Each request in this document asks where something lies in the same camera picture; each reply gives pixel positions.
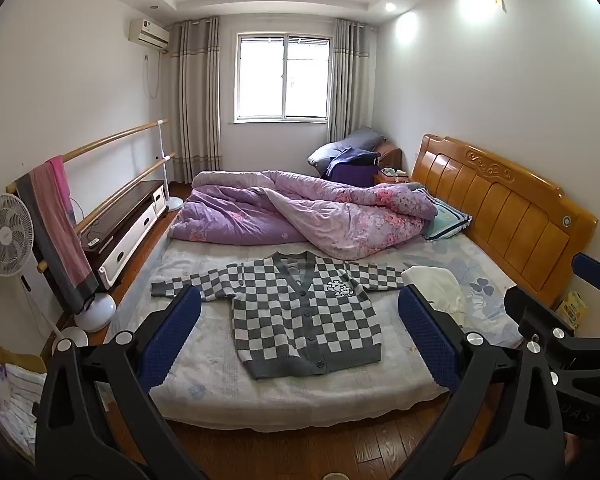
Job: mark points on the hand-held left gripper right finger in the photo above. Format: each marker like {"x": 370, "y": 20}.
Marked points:
{"x": 427, "y": 342}

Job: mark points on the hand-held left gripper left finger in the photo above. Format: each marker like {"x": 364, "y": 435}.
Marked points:
{"x": 172, "y": 335}

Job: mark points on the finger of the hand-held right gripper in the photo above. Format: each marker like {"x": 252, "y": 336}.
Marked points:
{"x": 597, "y": 270}
{"x": 535, "y": 312}

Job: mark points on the grey white checkered cardigan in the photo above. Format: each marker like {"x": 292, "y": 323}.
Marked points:
{"x": 290, "y": 320}

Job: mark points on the yellow box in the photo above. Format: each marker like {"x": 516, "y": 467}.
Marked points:
{"x": 572, "y": 307}

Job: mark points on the white floral bed sheet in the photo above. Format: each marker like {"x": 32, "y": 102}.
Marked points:
{"x": 205, "y": 375}

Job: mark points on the white cloth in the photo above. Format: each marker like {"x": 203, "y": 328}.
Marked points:
{"x": 437, "y": 285}

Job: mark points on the wooden bed headboard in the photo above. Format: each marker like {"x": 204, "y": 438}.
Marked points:
{"x": 500, "y": 200}

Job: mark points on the teal striped pillow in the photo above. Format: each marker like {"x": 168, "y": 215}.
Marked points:
{"x": 445, "y": 220}

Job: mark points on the dark wood white cabinet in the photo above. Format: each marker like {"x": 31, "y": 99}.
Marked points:
{"x": 125, "y": 205}

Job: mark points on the purple floral quilt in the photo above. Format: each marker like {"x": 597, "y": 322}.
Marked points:
{"x": 260, "y": 215}

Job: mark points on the pink grey towel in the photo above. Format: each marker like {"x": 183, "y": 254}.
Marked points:
{"x": 55, "y": 220}

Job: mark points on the wooden nightstand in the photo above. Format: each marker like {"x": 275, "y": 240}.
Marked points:
{"x": 387, "y": 179}

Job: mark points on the striped floral bedding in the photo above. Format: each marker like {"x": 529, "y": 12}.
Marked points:
{"x": 2, "y": 395}

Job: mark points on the dark purple cloth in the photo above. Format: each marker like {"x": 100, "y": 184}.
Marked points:
{"x": 352, "y": 169}

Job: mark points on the brown armchair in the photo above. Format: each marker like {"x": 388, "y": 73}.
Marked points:
{"x": 391, "y": 154}

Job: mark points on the white standing fan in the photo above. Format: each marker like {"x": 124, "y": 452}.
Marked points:
{"x": 2, "y": 235}

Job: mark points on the wooden double barre stand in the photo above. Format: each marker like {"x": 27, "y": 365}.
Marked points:
{"x": 110, "y": 137}

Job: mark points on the blue-grey pillow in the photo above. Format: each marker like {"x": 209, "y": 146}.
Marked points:
{"x": 350, "y": 141}

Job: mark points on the grey beige curtain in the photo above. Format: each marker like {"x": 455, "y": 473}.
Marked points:
{"x": 349, "y": 80}
{"x": 195, "y": 100}

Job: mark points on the window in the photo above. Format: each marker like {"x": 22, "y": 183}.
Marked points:
{"x": 282, "y": 77}

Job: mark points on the white air conditioner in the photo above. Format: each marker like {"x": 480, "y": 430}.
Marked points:
{"x": 147, "y": 34}

